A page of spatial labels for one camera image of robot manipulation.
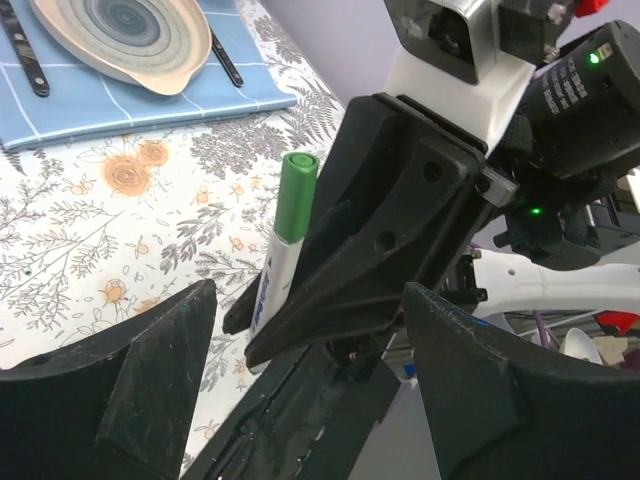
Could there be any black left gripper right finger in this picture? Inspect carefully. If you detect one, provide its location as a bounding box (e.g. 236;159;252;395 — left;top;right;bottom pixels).
403;283;639;479

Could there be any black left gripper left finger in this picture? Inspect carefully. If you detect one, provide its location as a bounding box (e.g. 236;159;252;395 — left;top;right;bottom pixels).
1;280;217;479

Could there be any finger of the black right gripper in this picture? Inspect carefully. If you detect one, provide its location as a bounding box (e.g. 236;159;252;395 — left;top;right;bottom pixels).
222;199;351;336

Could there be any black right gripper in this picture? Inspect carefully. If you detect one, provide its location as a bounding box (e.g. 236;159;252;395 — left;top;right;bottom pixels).
245;94;496;368

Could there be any white green-tipped marker pen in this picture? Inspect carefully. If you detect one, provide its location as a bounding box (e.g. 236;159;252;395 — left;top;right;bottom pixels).
248;237;306;374

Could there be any green marker cap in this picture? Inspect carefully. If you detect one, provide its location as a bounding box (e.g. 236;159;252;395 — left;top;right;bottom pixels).
274;152;319;245

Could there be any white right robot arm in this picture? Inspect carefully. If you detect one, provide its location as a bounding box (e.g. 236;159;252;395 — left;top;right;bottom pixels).
245;20;639;367

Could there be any blue checkered cloth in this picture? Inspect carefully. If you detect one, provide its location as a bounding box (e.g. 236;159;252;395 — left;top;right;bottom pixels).
1;1;297;151

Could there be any beige blue-ringed plate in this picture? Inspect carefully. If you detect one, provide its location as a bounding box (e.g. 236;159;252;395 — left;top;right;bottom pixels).
30;0;212;96

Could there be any black-handled knife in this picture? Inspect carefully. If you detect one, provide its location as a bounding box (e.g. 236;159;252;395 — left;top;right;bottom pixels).
209;28;244;88

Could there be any silver fork black handle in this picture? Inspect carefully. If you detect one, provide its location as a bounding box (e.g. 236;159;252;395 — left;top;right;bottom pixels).
1;0;50;98

